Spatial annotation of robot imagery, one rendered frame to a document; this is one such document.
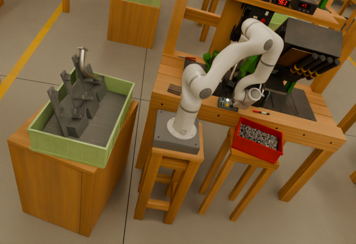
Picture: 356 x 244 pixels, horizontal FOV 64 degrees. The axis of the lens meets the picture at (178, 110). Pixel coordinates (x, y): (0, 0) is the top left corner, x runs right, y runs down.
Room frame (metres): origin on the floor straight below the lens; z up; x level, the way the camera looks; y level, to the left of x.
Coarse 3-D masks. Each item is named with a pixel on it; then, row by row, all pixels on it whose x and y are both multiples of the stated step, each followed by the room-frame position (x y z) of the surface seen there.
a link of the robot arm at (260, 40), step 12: (252, 24) 1.46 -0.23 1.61; (252, 36) 1.39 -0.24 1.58; (264, 36) 1.36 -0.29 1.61; (228, 48) 1.38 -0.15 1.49; (240, 48) 1.36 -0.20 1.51; (252, 48) 1.35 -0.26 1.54; (264, 48) 1.35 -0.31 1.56; (216, 60) 1.34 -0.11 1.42; (228, 60) 1.34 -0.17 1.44; (216, 72) 1.30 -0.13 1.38; (192, 84) 1.25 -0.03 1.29; (204, 84) 1.23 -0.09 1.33; (216, 84) 1.28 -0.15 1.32; (204, 96) 1.22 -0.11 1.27
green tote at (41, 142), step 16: (112, 80) 1.52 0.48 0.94; (64, 96) 1.32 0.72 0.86; (128, 96) 1.39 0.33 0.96; (48, 112) 1.11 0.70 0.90; (32, 128) 0.93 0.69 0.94; (32, 144) 0.90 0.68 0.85; (48, 144) 0.91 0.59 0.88; (64, 144) 0.92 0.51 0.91; (80, 144) 0.92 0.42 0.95; (112, 144) 1.07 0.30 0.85; (80, 160) 0.92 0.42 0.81; (96, 160) 0.93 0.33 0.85
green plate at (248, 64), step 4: (252, 56) 1.96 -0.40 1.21; (256, 56) 1.90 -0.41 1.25; (248, 60) 1.96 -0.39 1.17; (252, 60) 1.91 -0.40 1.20; (256, 60) 1.91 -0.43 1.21; (244, 64) 1.97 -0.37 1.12; (248, 64) 1.92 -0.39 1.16; (252, 64) 1.89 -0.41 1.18; (240, 68) 1.98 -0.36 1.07; (244, 68) 1.92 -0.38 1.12; (248, 68) 1.89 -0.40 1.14; (252, 68) 1.91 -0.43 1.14; (252, 72) 1.91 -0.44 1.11
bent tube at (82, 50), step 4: (80, 48) 1.40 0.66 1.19; (84, 48) 1.41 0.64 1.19; (80, 52) 1.39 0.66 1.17; (84, 52) 1.40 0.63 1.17; (80, 56) 1.37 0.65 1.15; (84, 56) 1.39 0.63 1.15; (80, 60) 1.35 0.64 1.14; (80, 64) 1.34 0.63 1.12; (84, 64) 1.36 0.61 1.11; (80, 68) 1.34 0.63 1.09; (84, 68) 1.35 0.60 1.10; (84, 72) 1.34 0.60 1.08; (88, 76) 1.36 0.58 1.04; (92, 76) 1.40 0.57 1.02; (96, 76) 1.44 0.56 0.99; (96, 80) 1.44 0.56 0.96; (100, 80) 1.47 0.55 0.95
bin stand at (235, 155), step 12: (228, 132) 1.57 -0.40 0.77; (228, 144) 1.55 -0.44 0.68; (216, 156) 1.58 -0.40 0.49; (228, 156) 1.37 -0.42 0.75; (240, 156) 1.35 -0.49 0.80; (252, 156) 1.38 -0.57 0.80; (216, 168) 1.55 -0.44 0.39; (228, 168) 1.35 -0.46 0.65; (252, 168) 1.58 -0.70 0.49; (264, 168) 1.42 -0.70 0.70; (276, 168) 1.38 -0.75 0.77; (204, 180) 1.57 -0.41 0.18; (216, 180) 1.36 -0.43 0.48; (240, 180) 1.60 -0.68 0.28; (264, 180) 1.38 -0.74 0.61; (204, 192) 1.55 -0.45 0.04; (216, 192) 1.35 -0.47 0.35; (252, 192) 1.38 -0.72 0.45; (204, 204) 1.35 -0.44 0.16; (240, 204) 1.40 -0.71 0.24
